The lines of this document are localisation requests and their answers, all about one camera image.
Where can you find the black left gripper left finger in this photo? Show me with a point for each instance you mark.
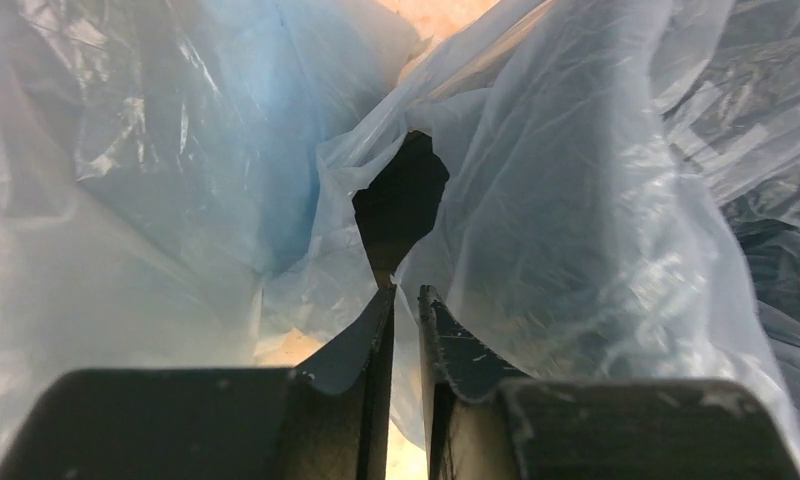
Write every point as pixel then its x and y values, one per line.
pixel 326 418

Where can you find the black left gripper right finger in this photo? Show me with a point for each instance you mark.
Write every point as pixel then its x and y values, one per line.
pixel 485 419

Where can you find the black plastic trash bin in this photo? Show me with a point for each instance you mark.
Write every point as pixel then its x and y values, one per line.
pixel 399 207

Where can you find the light blue trash bag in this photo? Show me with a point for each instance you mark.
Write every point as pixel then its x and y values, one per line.
pixel 623 197

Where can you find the translucent yellowish trash bag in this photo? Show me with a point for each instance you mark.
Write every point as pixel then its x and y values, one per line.
pixel 162 200

